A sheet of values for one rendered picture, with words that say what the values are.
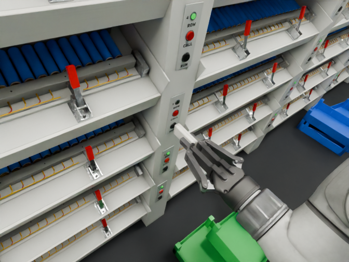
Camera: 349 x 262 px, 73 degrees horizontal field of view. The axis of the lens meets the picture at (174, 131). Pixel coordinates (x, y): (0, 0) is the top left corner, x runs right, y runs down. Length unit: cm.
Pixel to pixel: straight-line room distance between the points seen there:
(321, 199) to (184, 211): 76
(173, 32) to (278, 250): 41
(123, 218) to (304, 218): 64
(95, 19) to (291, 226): 44
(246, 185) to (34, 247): 55
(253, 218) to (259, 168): 93
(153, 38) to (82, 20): 16
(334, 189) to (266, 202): 11
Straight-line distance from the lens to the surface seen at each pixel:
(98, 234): 93
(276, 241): 48
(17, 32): 34
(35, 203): 58
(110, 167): 60
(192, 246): 109
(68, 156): 57
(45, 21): 33
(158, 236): 108
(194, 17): 44
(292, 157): 156
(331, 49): 148
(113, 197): 76
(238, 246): 107
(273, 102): 119
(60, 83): 45
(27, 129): 44
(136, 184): 78
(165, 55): 45
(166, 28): 43
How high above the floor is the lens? 102
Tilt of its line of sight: 47 degrees down
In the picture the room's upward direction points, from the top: 11 degrees clockwise
